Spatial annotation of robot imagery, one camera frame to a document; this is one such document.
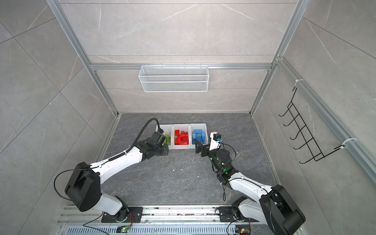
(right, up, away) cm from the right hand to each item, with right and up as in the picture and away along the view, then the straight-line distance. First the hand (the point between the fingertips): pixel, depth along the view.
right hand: (202, 137), depth 80 cm
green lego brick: (-18, -1, -9) cm, 20 cm away
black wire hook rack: (+46, -1, -17) cm, 49 cm away
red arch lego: (-12, -3, +18) cm, 22 cm away
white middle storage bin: (-10, +5, +24) cm, 26 cm away
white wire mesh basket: (-18, +39, +21) cm, 48 cm away
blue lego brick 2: (+2, -1, +18) cm, 19 cm away
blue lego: (-4, -2, +18) cm, 18 cm away
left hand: (-21, -6, +7) cm, 23 cm away
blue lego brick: (0, +1, +26) cm, 26 cm away
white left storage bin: (-25, +5, -4) cm, 25 cm away
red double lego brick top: (-16, +1, +23) cm, 28 cm away
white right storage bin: (-1, +6, +25) cm, 25 cm away
